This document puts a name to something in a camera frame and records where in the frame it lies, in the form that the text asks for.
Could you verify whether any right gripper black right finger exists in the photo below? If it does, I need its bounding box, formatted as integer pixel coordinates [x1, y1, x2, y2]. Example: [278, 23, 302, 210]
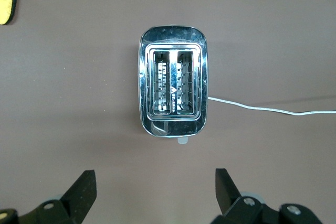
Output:
[212, 167, 323, 224]

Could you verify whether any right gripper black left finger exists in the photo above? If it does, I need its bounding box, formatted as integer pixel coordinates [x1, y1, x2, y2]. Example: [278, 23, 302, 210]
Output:
[0, 169, 97, 224]

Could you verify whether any chrome two-slot toaster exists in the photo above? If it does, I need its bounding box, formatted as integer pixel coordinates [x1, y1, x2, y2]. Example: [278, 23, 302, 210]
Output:
[138, 24, 209, 145]

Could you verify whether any white toaster power cable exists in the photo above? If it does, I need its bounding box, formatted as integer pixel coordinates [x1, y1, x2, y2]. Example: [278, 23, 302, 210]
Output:
[207, 97, 336, 116]

